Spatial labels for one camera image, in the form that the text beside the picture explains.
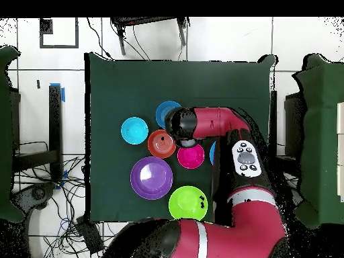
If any cyan plastic bowl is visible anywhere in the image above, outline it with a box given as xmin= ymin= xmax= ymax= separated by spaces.
xmin=120 ymin=116 xmax=149 ymax=145

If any purple plastic bowl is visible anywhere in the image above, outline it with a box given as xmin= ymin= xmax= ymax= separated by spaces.
xmin=130 ymin=156 xmax=174 ymax=200

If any grey office chair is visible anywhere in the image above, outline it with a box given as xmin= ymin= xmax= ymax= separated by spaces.
xmin=13 ymin=182 xmax=57 ymax=210

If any dark green table cloth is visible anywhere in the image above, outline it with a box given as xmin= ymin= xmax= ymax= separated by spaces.
xmin=84 ymin=52 xmax=277 ymax=224

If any black floor cable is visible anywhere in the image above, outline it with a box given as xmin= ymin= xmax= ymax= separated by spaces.
xmin=86 ymin=17 xmax=114 ymax=60

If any green covered side table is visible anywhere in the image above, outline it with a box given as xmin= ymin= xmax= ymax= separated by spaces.
xmin=292 ymin=53 xmax=344 ymax=229
xmin=0 ymin=45 xmax=25 ymax=224

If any orange plastic bowl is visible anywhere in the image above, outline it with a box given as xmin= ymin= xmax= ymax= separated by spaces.
xmin=146 ymin=129 xmax=177 ymax=159

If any black bench frame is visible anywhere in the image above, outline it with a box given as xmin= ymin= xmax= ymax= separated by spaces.
xmin=11 ymin=84 xmax=63 ymax=182

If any black cabinet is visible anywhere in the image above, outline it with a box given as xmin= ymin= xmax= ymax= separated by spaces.
xmin=284 ymin=92 xmax=306 ymax=158

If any pink plastic bowl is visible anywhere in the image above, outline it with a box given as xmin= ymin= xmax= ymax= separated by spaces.
xmin=177 ymin=144 xmax=206 ymax=170

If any small blue plastic bowl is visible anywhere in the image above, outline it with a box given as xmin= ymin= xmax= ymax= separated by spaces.
xmin=155 ymin=100 xmax=182 ymax=129

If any large blue plastic bowl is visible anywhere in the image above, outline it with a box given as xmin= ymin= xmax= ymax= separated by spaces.
xmin=209 ymin=140 xmax=217 ymax=166

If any green plastic bowl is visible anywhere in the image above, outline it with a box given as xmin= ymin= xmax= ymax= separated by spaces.
xmin=168 ymin=185 xmax=208 ymax=222

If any blue tape piece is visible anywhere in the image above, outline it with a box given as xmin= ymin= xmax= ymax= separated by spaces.
xmin=49 ymin=83 xmax=66 ymax=103
xmin=54 ymin=170 xmax=69 ymax=190

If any black square frame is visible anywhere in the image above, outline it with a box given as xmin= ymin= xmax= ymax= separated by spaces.
xmin=39 ymin=17 xmax=79 ymax=50

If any bundle of floor cables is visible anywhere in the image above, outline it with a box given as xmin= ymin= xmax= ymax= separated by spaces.
xmin=13 ymin=140 xmax=89 ymax=258

